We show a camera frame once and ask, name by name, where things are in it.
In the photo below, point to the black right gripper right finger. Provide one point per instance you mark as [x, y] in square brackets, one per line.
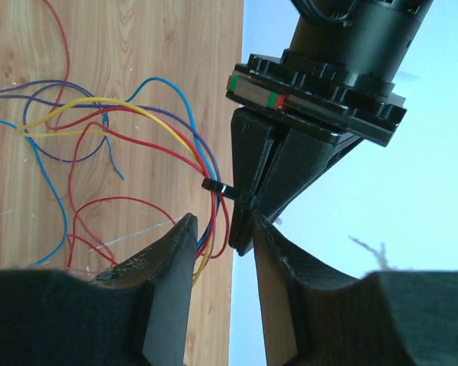
[313, 314]

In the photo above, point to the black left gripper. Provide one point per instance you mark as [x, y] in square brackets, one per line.
[271, 171]

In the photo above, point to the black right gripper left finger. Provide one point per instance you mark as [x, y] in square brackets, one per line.
[133, 314]

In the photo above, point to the black zip tie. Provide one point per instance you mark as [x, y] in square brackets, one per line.
[229, 192]

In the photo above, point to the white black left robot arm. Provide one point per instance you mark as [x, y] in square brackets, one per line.
[363, 37]

